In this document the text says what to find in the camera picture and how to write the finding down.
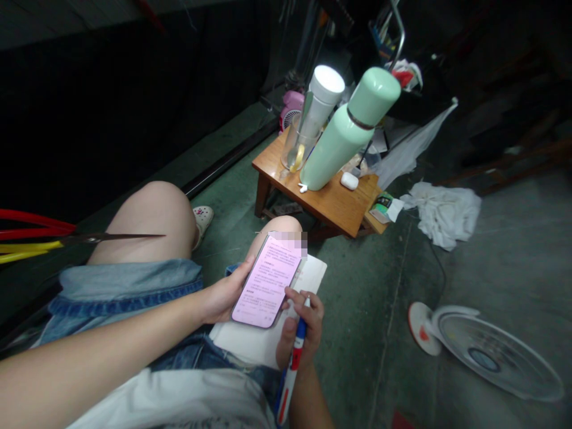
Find red handled scissors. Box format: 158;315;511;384
0;209;79;243

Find white notebook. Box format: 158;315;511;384
209;254;328;371

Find white floor fan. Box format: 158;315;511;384
407;301;567;403

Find person's left hand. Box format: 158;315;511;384
203;257;259;326

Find person's right hand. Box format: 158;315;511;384
275;287;326;372

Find smartphone with pink screen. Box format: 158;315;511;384
230;231;309;330

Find black floor cable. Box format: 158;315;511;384
428;235;449;306

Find person's body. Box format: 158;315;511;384
67;365;279;429

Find pink mini fan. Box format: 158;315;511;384
277;89;306;135

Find crumpled white cloth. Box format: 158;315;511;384
399;180;483;253

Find red white blue pen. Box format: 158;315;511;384
275;294;312;427

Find clear glass cup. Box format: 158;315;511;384
279;122;322;174

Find white thermos bottle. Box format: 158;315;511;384
301;64;347;136

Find yellow spoon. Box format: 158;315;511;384
289;143;306;174

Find translucent white plastic bag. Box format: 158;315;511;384
374;97;460;190

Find black bin with rubbish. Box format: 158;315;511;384
383;53;458;128

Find mint green thermos bottle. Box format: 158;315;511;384
299;66;403;192

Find small green box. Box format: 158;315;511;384
369;191;395;220

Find person's legs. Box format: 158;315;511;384
33;180;309;396

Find dark wooden chair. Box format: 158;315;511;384
440;105;572;197

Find yellow handled scissors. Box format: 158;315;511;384
0;232;167;265

